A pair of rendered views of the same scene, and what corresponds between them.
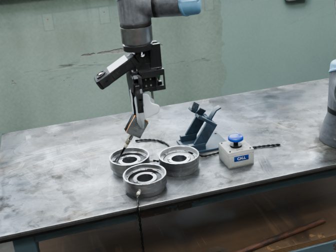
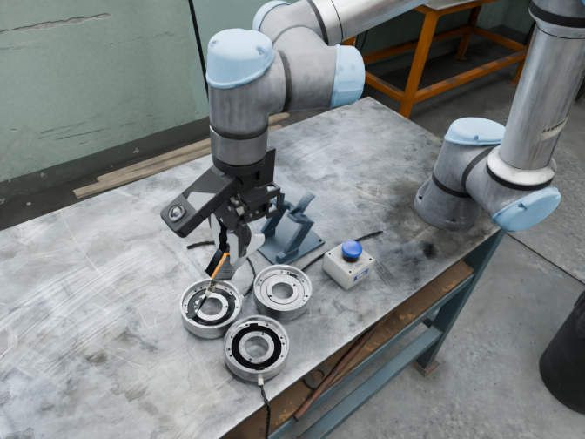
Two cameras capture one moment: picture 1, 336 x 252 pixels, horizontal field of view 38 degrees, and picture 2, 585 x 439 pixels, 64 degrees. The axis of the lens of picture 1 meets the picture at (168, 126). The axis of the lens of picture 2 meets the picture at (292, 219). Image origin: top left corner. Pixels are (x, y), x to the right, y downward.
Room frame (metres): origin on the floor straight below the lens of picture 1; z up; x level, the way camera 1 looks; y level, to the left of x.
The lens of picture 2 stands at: (0.66, 0.25, 1.50)
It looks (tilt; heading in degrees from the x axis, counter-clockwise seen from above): 43 degrees down; 329
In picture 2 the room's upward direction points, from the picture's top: 7 degrees clockwise
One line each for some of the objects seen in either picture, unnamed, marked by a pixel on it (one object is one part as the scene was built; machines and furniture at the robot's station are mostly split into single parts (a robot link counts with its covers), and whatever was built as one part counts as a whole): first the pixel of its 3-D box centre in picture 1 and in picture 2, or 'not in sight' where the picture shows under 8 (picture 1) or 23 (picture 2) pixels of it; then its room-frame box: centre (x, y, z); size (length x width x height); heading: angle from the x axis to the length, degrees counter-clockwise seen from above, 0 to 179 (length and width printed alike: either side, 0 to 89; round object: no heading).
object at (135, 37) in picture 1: (136, 35); (237, 138); (1.15, 0.06, 1.15); 0.08 x 0.08 x 0.05
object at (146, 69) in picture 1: (143, 67); (242, 185); (1.15, 0.05, 1.07); 0.09 x 0.08 x 0.12; 105
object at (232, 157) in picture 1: (237, 152); (350, 262); (1.13, -0.18, 0.82); 0.08 x 0.07 x 0.05; 104
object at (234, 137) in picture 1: (235, 143); (350, 254); (1.13, -0.17, 0.85); 0.04 x 0.04 x 0.05
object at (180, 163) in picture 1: (179, 161); (282, 293); (1.12, -0.02, 0.82); 0.10 x 0.10 x 0.04
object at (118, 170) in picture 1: (130, 162); (211, 308); (1.13, 0.11, 0.82); 0.10 x 0.10 x 0.04
